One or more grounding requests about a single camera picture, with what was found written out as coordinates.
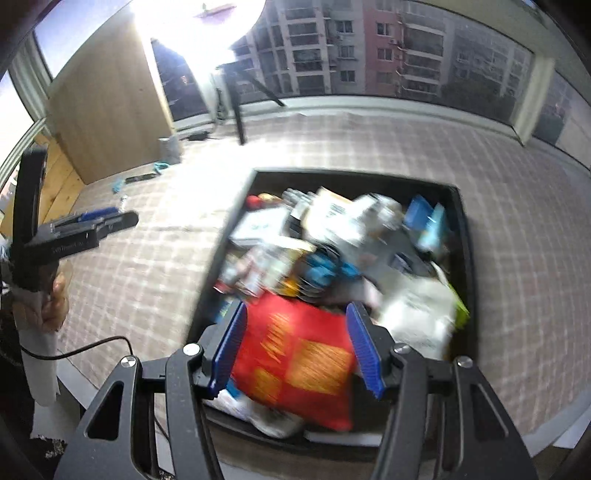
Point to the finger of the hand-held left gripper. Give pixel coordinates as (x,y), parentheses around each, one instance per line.
(117,224)
(97,214)

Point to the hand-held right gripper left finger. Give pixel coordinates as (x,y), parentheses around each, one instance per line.
(228,350)

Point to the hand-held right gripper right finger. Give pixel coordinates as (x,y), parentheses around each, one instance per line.
(364,350)

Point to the black tray container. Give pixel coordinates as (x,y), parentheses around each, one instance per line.
(217,277)

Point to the small red round object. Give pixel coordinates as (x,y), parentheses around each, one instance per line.
(252,201)

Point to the person's left forearm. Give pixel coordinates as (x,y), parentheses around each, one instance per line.
(39,369)

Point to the person's left hand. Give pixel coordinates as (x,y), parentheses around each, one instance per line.
(57,300)

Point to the small teal object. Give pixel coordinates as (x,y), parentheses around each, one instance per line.
(118,185)

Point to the black flat remote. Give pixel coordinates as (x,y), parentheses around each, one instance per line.
(139,178)

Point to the pine wood panel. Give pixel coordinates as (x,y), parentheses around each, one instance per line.
(51,184)

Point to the plaid pink carpet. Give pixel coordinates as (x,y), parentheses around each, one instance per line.
(138,277)

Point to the white plastic bag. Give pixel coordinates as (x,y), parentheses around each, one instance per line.
(420,314)

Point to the red snack packet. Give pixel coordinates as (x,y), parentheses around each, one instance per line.
(295,360)

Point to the mint green case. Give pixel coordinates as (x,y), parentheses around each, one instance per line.
(160,167)

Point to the white printed packet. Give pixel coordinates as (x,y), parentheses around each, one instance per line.
(263,415)

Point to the wooden cabinet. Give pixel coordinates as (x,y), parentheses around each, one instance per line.
(111,110)

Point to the black power adapter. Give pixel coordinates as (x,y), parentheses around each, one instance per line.
(198,136)

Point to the white cardboard box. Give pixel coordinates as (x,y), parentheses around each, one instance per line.
(334,217)

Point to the blue box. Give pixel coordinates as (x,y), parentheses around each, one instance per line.
(425,221)

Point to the large glass window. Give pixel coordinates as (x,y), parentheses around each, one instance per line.
(415,55)

